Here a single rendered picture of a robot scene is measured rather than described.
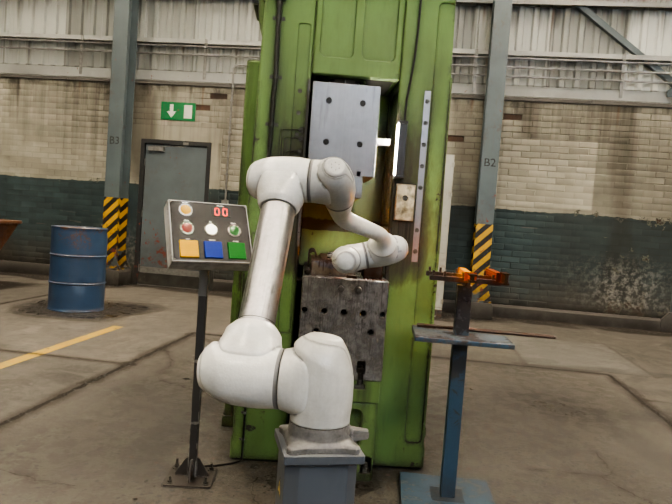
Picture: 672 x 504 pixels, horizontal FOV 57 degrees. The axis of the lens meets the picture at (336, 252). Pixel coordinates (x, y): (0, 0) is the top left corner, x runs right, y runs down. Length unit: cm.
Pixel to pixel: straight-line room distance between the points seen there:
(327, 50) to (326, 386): 184
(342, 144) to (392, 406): 125
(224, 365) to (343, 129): 148
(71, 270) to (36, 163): 369
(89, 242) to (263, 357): 548
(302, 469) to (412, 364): 153
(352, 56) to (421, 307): 121
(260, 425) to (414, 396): 74
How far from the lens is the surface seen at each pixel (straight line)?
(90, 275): 698
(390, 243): 229
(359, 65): 297
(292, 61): 296
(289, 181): 182
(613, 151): 904
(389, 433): 308
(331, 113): 278
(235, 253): 258
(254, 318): 163
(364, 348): 275
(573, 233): 886
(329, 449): 157
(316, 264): 275
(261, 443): 308
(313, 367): 152
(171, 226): 257
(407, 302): 294
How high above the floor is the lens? 117
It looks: 3 degrees down
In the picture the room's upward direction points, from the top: 4 degrees clockwise
